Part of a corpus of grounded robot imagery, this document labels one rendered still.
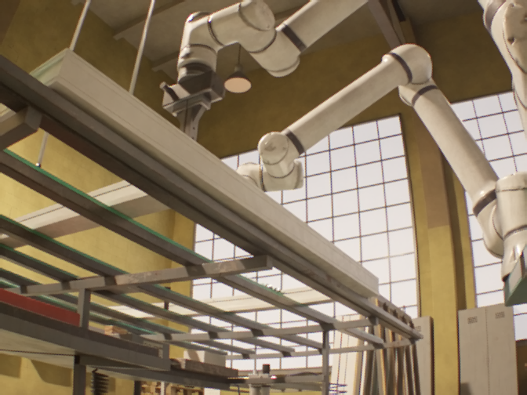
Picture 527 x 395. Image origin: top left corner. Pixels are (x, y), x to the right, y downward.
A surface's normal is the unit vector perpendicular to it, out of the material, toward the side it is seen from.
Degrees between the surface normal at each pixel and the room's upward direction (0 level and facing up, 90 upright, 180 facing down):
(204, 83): 90
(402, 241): 90
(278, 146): 98
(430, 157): 90
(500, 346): 90
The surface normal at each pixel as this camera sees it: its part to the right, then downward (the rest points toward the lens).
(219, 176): 0.86, -0.19
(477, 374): -0.48, -0.36
